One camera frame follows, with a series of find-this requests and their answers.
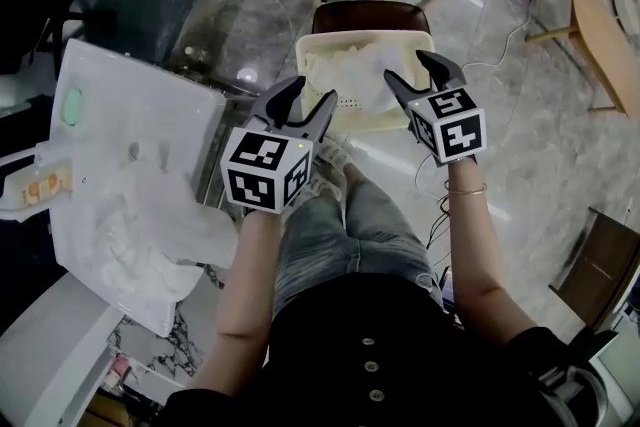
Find light wooden table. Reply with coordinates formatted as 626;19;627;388
524;0;640;119

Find green soap bar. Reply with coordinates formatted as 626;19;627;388
59;84;85;128

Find white arched faucet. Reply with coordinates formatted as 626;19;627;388
0;139;71;181

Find cream plastic basket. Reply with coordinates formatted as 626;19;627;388
294;30;436;132

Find person's black buttoned shirt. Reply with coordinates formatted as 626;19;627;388
164;272;612;427

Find person's legs in grey jeans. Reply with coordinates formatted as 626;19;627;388
272;162;445;319

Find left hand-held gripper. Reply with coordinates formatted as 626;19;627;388
219;75;340;215

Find marble pattern cabinet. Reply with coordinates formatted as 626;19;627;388
107;259;229;397

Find person's white shoe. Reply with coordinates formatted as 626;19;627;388
302;172;346;204
317;134;352;176

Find thin gold bracelet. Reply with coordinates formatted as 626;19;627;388
444;182;489;198

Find clear soap bottle orange label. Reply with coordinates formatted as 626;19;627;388
0;163;75;217

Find black cable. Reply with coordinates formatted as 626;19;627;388
427;194;454;276

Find steel rack stand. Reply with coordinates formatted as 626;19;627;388
192;79;261;211

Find white ceramic sink basin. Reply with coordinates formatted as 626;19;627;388
48;38;240;337

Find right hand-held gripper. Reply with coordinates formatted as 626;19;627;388
383;50;487;168

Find person's left forearm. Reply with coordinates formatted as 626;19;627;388
192;208;285;394

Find person's left white shoe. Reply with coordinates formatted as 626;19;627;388
302;172;346;204

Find person's right white shoe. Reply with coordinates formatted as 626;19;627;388
317;134;352;176

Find dark brown box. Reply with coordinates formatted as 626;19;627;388
548;207;640;332

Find black cabinet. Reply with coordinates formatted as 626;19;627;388
0;209;66;336

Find white round disc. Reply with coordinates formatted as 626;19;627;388
613;0;640;37

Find pink bottle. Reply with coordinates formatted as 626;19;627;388
107;354;132;387

